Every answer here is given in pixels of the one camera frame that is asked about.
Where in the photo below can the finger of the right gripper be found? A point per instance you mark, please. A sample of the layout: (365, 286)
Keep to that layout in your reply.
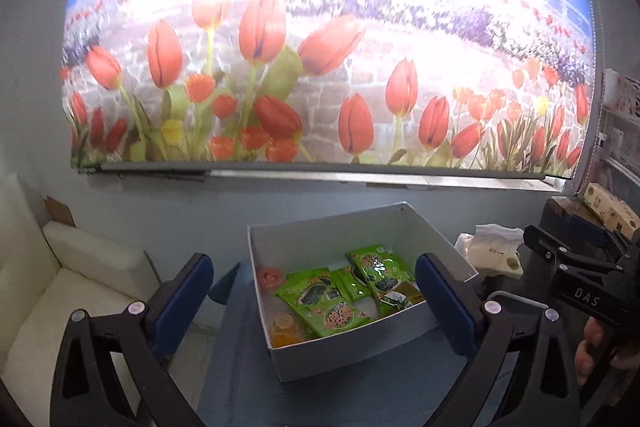
(561, 257)
(584, 235)

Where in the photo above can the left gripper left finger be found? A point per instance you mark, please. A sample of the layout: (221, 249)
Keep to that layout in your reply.
(86, 389)

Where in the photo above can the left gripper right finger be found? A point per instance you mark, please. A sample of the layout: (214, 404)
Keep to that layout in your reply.
(541, 390)

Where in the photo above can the yellow green snack packet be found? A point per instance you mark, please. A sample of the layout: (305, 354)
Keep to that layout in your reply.
(403, 296)

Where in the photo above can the yellow jelly cup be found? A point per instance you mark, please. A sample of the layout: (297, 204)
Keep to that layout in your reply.
(286, 331)

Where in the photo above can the person right hand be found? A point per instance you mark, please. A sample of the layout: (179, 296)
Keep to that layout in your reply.
(590, 349)

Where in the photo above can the dark wooden side shelf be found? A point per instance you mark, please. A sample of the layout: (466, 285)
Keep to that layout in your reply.
(556, 212)

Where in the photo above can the beige patterned carton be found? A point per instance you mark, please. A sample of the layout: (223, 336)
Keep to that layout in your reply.
(613, 212)

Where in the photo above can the white tissue pack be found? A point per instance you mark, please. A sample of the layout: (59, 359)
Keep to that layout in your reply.
(493, 250)

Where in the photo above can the clear acrylic organizer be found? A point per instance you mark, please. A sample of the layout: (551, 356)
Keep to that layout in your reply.
(619, 171)

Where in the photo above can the blue table cloth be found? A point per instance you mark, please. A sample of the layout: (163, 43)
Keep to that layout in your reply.
(401, 387)

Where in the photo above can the cream leather sofa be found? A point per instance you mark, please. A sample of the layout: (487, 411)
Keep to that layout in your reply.
(48, 272)

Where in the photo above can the upright green seaweed packet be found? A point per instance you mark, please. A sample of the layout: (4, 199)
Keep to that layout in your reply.
(382, 270)

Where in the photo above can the middle green seaweed packet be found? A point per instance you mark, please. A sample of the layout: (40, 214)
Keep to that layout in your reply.
(350, 284)

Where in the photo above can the white cardboard box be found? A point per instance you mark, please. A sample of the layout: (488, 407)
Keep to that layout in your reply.
(293, 247)

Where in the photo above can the cardboard piece behind sofa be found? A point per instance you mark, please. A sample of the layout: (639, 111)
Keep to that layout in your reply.
(59, 212)

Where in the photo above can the orange jelly cup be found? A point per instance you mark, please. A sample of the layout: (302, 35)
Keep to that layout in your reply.
(270, 278)

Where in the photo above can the front green seaweed packet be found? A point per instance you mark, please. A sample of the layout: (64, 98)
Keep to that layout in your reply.
(314, 297)

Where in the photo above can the tulip print roller blind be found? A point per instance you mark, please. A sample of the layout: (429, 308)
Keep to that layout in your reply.
(497, 86)

